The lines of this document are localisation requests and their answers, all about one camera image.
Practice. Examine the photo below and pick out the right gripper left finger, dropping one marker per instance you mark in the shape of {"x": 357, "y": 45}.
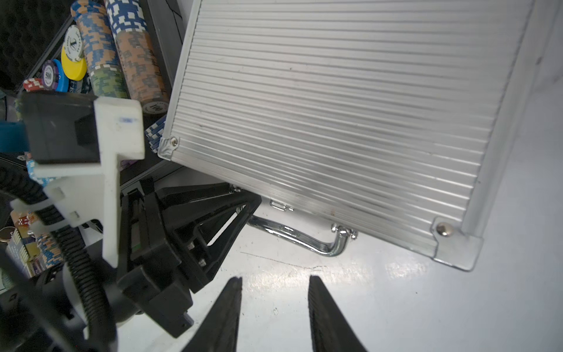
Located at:
{"x": 219, "y": 330}

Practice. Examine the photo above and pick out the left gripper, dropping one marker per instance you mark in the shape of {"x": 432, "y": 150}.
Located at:
{"x": 157, "y": 271}

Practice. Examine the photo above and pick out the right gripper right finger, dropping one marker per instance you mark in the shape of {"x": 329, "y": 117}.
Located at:
{"x": 329, "y": 329}

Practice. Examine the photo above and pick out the yellow dealer chip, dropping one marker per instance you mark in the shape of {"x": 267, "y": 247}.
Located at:
{"x": 75, "y": 71}

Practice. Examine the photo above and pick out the blue dealer chip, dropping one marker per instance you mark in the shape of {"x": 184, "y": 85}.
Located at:
{"x": 62, "y": 81}

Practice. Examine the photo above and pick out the silver poker case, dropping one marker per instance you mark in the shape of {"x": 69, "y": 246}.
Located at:
{"x": 391, "y": 118}

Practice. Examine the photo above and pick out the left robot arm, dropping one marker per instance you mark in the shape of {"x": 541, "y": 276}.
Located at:
{"x": 75, "y": 306}

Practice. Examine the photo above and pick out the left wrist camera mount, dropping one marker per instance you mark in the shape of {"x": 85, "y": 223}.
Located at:
{"x": 79, "y": 142}

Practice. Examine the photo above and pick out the middle black poker case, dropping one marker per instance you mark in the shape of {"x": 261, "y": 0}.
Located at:
{"x": 121, "y": 63}

